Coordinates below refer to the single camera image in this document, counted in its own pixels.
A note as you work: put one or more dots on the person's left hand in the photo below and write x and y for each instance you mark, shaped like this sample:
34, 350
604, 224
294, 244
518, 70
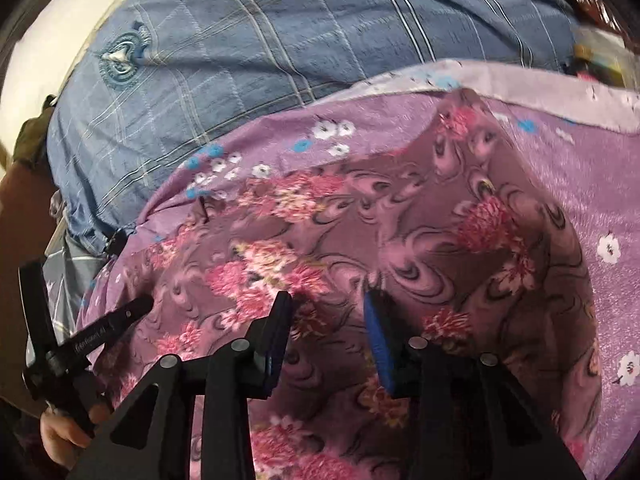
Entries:
62, 440

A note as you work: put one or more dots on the purple floral cloth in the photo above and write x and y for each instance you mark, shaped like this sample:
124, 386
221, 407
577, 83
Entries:
590, 185

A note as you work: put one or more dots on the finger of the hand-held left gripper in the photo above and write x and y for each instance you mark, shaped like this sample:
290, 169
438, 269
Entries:
36, 305
120, 317

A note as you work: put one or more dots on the maroon floral garment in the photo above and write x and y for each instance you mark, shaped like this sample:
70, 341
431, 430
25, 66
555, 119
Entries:
400, 240

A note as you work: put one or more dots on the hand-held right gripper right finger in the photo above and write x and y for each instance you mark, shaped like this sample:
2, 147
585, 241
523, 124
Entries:
380, 345

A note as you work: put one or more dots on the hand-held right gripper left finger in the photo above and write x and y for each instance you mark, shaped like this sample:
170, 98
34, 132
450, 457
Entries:
277, 340

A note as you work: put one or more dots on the grey star-print sheet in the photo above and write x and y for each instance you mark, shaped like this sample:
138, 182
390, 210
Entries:
65, 280

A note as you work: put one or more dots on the olive-brown cloth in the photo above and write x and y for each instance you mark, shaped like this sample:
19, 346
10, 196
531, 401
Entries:
32, 135

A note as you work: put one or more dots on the pale pink crumpled cloth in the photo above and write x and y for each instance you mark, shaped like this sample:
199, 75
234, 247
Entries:
57, 205

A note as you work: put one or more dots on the blue plaid quilt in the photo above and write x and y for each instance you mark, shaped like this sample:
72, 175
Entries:
300, 35

